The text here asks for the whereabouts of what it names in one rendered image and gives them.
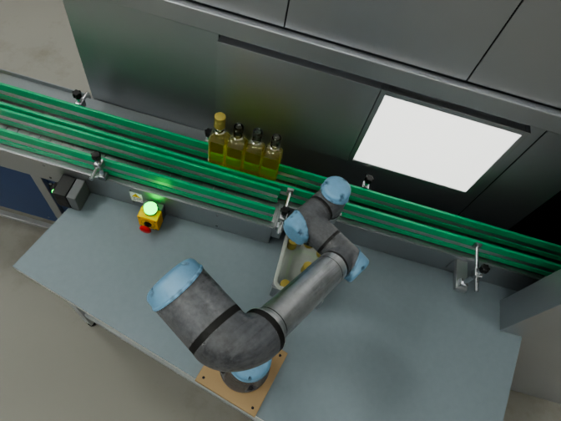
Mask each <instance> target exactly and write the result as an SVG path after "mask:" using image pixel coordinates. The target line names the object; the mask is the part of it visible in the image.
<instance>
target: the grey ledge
mask: <svg viewBox="0 0 561 421"><path fill-rule="evenodd" d="M0 82H1V83H4V84H9V85H12V86H15V87H18V88H21V89H26V90H29V91H32V92H35V93H38V94H43V95H47V96H49V97H52V98H55V99H61V100H63V101H67V102H69V103H73V104H74V102H75V101H76V99H75V98H74V97H73V93H72V91H74V89H69V88H66V87H63V86H60V85H56V84H51V83H49V82H46V81H42V80H40V79H35V78H31V77H28V76H26V75H22V74H17V73H14V72H11V71H8V70H6V69H2V68H0ZM85 103H86V106H85V107H87V108H90V109H95V110H97V111H101V112H104V113H107V114H112V115H115V116H118V117H121V118H124V119H129V120H133V121H135V122H139V123H141V124H146V125H149V126H153V127H155V128H159V129H163V130H167V131H169V132H173V133H176V134H181V135H183V136H187V137H190V138H193V139H198V140H201V141H205V137H206V136H205V132H204V131H203V130H200V129H195V128H192V127H189V126H186V125H182V124H178V123H175V122H172V121H168V120H166V119H161V118H158V117H154V116H152V115H148V114H143V113H140V112H138V111H134V110H132V109H126V108H123V107H120V106H117V105H114V104H109V103H106V102H103V101H100V100H97V99H92V98H91V95H90V94H89V95H88V97H87V98H86V99H85Z"/></svg>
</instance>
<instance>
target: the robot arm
mask: <svg viewBox="0 0 561 421"><path fill-rule="evenodd" d="M350 194H351V187H350V185H349V183H348V182H347V181H346V180H345V179H343V178H341V177H340V176H331V177H328V178H327V179H326V180H325V181H324V183H322V185H321V188H320V189H319V190H318V191H317V192H316V193H315V194H314V195H313V196H312V197H311V198H310V199H309V200H308V201H306V202H305V203H304V204H303V205H302V206H300V207H299V208H298V209H297V210H294V211H293V213H292V214H291V215H290V216H289V217H288V218H287V219H286V220H285V221H284V224H283V227H284V231H285V233H286V234H287V236H288V237H289V238H290V239H291V240H292V241H294V242H295V243H296V244H298V245H300V246H301V245H302V244H304V245H307V246H310V247H313V248H314V249H315V250H316V251H317V252H318V253H319V254H320V255H321V256H320V257H319V258H317V259H316V260H315V261H314V262H313V263H311V264H310V265H309V266H308V267H307V268H306V269H305V270H304V271H303V272H302V273H300V274H299V275H298V276H297V277H296V278H294V279H293V280H292V281H291V282H290V283H288V284H287V285H286V286H285V287H284V288H283V289H281V290H280V291H279V292H278V293H277V294H275V295H274V296H273V297H272V298H271V299H270V300H269V301H268V302H267V303H266V304H264V305H263V306H262V307H261V308H258V307H256V308H252V309H250V310H249V311H248V312H247V313H244V312H243V311H242V310H241V309H240V307H239V306H238V305H237V304H236V303H235V302H234V301H233V300H232V299H231V297H230V296H229V295H228V294H227V293H226V292H225V291H224V290H223V289H222V288H221V287H220V285H219V284H218V283H217V282H216V281H215V280H214V279H213V278H212V277H211V276H210V274H209V273H208V272H207V271H206V270H205V269H204V268H203V266H202V265H200V264H199V263H198V262H197V261H196V260H195V259H192V258H189V259H186V260H184V261H182V262H181V263H179V264H178V265H177V266H175V267H174V268H172V269H171V270H170V271H168V272H167V273H166V274H165V275H164V276H163V277H162V278H161V279H160V280H159V281H157V282H156V284H155V285H154V286H153V287H152V288H151V289H150V291H149V293H148V295H147V302H148V303H149V305H150V306H151V307H152V310H153V311H154V312H157V313H158V315H159V316H160V317H161V318H162V319H163V320H164V322H165V323H166V324H167V325H168V326H169V328H170V329H171V330H172V331H173V332H174V333H175V335H176V336H177V337H178V338H179V339H180V340H181V342H182V343H183V344H184V345H185V346H186V347H187V348H188V349H189V350H190V351H191V352H192V353H193V355H194V356H195V358H196V359H197V360H198V361H199V362H200V363H202V364H203V365H205V366H206V367H208V368H211V369H214V370H217V371H220V376H221V377H222V379H223V381H224V383H225V384H226V385H227V386H228V387H229V388H230V389H232V390H234V391H236V392H238V393H249V392H252V391H255V390H256V389H257V388H259V387H260V386H261V385H262V384H263V383H264V382H265V381H266V379H267V377H268V375H269V371H270V365H271V360H272V358H273V357H274V356H275V355H276V354H277V353H278V352H279V351H280V350H281V349H282V348H283V347H284V346H285V344H286V337H287V336H288V335H289V334H290V333H291V332H292V331H293V330H294V329H295V328H296V327H297V326H298V325H299V324H300V322H301V321H302V320H303V319H304V318H305V317H306V316H307V315H308V314H309V313H310V312H311V311H312V310H313V309H314V308H315V307H316V306H317V305H318V304H319V303H320V302H321V301H322V300H323V299H324V298H325V297H326V296H327V295H328V294H329V293H330V292H331V291H332V290H333V289H334V288H335V287H336V286H337V285H338V284H339V283H340V282H341V281H342V280H343V279H346V280H347V281H348V282H352V281H353V280H354V279H355V278H356V277H357V276H358V275H359V274H360V273H361V272H362V271H363V270H364V269H365V268H366V267H367V266H368V265H369V260H368V258H367V257H366V256H365V255H364V254H363V253H362V252H361V250H360V249H359V248H357V247H356V246H355V245H354V244H353V243H351V242H350V241H349V240H348V239H347V238H346V237H345V236H344V235H343V234H342V233H341V232H340V231H339V230H338V229H337V228H336V227H335V226H334V223H335V222H336V220H337V218H338V216H341V215H342V213H341V212H342V210H343V208H344V206H345V205H346V203H347V202H348V201H349V197H350Z"/></svg>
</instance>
